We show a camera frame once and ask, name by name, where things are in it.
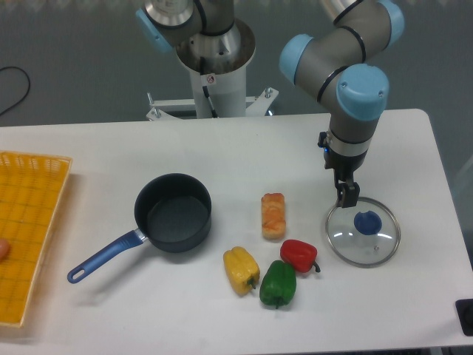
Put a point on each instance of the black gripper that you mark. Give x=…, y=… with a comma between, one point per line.
x=344, y=159

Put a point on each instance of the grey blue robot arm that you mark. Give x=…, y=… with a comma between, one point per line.
x=333, y=70

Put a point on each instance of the toy bread loaf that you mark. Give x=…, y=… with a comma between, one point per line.
x=273, y=216

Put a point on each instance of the glass lid blue knob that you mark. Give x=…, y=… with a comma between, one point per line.
x=366, y=235

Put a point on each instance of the red toy bell pepper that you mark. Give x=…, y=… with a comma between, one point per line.
x=301, y=255

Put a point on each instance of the green toy bell pepper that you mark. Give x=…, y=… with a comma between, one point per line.
x=279, y=284

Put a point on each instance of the yellow toy bell pepper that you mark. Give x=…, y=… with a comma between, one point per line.
x=241, y=269

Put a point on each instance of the black device table edge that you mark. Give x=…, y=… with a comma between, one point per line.
x=464, y=309

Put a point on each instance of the yellow plastic basket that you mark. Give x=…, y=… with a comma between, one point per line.
x=31, y=190

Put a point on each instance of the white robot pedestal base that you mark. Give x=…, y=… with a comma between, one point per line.
x=217, y=68

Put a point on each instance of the dark saucepan blue handle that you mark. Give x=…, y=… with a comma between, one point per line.
x=172, y=212

